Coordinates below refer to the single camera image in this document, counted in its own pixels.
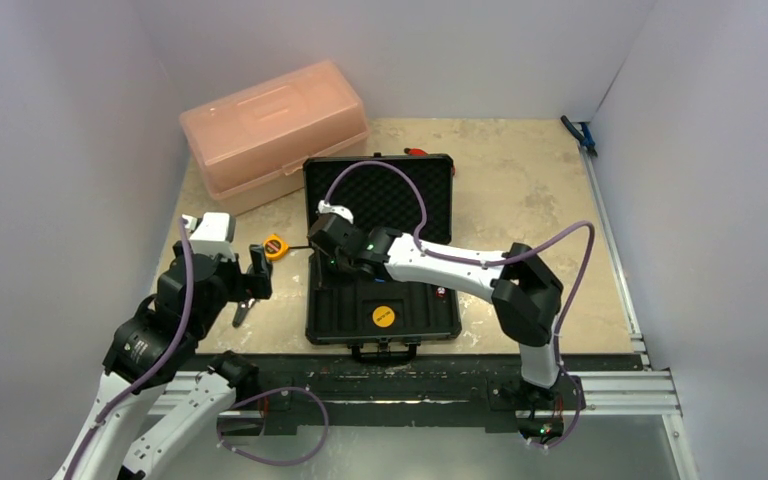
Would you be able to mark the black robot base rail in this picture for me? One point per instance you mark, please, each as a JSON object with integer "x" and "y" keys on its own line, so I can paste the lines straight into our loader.
{"x": 460, "y": 390}

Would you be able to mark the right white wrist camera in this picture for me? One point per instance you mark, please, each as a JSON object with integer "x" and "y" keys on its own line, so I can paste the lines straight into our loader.
{"x": 324, "y": 207}

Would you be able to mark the blue handled pliers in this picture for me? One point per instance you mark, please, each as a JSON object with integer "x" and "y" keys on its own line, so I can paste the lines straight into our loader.
{"x": 581, "y": 132}

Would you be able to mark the yellow big blind button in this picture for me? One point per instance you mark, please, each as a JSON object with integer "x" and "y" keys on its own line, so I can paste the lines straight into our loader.
{"x": 383, "y": 316}

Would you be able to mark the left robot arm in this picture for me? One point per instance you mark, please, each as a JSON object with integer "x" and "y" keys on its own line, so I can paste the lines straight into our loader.
{"x": 144, "y": 357}

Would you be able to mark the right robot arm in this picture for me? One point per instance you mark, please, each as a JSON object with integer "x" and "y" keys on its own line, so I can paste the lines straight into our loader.
{"x": 523, "y": 291}

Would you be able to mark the red handled cutter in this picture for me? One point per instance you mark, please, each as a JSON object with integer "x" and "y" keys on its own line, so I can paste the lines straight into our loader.
{"x": 414, "y": 152}

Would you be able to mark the grey black handled pliers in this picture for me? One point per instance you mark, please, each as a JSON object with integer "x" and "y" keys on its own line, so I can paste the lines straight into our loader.
{"x": 242, "y": 311}

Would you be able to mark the black foam-lined poker case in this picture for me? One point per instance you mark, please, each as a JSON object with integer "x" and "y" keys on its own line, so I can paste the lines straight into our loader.
{"x": 395, "y": 191}

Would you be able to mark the yellow measuring tape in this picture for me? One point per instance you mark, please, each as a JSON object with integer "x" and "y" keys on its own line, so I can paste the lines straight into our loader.
{"x": 275, "y": 247}

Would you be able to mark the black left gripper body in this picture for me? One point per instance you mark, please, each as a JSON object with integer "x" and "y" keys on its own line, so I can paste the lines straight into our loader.
{"x": 233, "y": 284}

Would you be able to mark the pink translucent storage box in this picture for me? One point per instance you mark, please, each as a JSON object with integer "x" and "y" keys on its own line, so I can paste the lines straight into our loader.
{"x": 250, "y": 146}

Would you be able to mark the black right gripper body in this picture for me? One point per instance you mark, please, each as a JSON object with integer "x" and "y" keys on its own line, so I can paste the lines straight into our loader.
{"x": 325, "y": 237}

